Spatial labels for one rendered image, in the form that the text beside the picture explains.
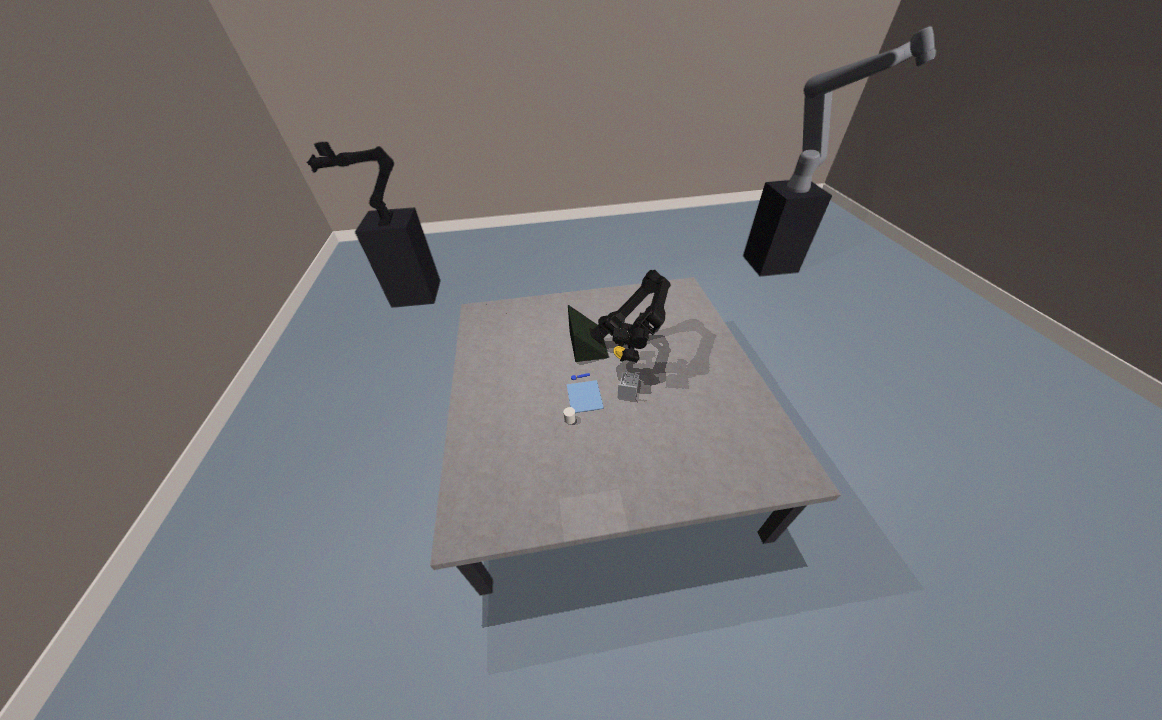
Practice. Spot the light blue flat mat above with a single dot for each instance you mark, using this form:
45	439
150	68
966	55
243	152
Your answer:
584	396

